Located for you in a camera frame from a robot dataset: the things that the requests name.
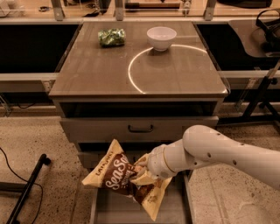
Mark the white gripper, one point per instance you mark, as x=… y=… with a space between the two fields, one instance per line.
x=156 y=163

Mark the brown chip bag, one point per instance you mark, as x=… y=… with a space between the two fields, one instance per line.
x=114 y=172

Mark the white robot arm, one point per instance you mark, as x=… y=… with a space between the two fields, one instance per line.
x=201 y=146

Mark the bottom drawer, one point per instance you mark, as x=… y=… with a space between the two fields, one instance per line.
x=176 y=208

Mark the top drawer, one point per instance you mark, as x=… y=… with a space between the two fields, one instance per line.
x=147 y=129

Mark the grey drawer cabinet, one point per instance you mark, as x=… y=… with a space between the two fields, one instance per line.
x=135 y=80

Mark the white bowl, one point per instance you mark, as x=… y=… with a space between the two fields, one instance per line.
x=161 y=37

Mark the black floor stand leg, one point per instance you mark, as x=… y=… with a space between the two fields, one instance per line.
x=23 y=188

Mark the black headphones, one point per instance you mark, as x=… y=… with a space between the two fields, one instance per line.
x=271 y=28

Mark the black table frame leg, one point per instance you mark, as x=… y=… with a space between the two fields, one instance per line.
x=274 y=116

